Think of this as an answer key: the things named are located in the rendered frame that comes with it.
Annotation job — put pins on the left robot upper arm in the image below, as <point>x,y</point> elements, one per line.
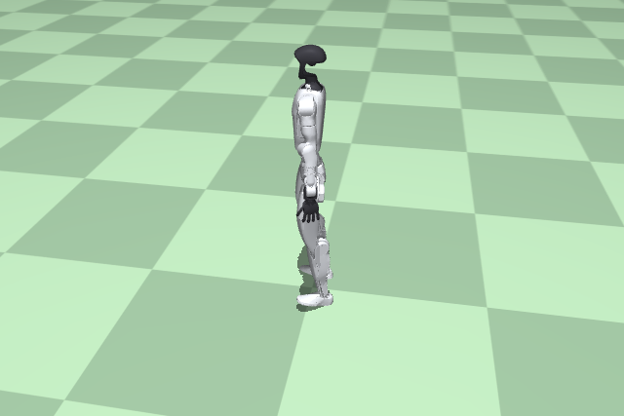
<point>306,110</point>

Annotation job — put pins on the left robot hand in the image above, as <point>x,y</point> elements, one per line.
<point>310,206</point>

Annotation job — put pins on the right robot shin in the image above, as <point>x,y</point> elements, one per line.
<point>323,231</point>

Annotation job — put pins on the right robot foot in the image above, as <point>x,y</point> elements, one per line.
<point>306,269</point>

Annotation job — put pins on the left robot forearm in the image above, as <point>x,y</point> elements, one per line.
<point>309,163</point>

